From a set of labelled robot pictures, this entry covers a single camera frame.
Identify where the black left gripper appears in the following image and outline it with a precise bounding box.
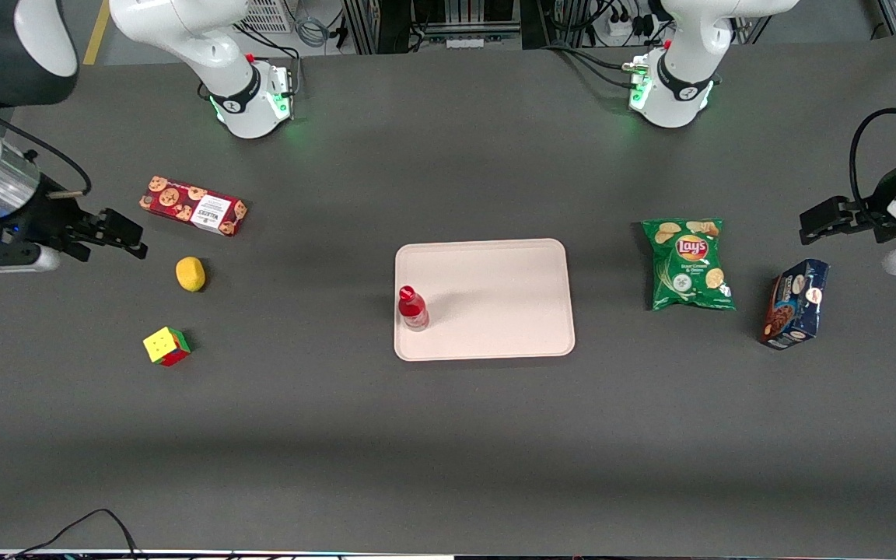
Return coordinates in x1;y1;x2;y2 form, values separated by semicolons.
800;159;896;247

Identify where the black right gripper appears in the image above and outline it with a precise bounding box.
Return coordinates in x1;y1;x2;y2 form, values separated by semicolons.
0;175;147;261

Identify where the red coke bottle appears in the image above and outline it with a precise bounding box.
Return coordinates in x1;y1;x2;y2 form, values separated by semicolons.
397;285;430;333

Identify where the beige plastic tray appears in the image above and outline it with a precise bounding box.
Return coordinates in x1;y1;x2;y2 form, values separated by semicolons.
394;238;576;362

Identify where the yellow lemon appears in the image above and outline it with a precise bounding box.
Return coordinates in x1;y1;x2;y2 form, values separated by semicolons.
175;256;207;293

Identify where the red cookie box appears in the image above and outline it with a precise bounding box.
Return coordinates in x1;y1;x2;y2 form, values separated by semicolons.
138;176;248;237

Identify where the dark blue cookie box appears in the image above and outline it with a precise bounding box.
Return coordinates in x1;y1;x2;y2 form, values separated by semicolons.
758;259;831;350

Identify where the colourful rubik's cube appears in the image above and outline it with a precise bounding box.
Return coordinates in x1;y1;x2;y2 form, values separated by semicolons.
143;327;193;367

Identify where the green Lay's chips bag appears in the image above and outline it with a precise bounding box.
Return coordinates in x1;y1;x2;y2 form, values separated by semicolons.
642;218;737;312

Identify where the white perforated panel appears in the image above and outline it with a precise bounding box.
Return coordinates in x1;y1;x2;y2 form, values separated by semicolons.
246;0;295;34

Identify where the white power strip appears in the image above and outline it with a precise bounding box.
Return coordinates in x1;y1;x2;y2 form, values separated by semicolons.
607;14;655;41

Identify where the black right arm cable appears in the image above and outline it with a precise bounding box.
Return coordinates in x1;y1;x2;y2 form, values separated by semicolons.
0;117;93;199

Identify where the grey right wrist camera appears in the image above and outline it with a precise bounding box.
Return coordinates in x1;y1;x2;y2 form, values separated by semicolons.
0;243;61;275

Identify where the thin black table cable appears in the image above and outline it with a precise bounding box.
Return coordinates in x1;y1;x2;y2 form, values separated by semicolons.
5;509;145;560

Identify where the grey coiled cable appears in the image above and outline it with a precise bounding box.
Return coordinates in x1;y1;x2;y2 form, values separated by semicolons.
295;14;330;49

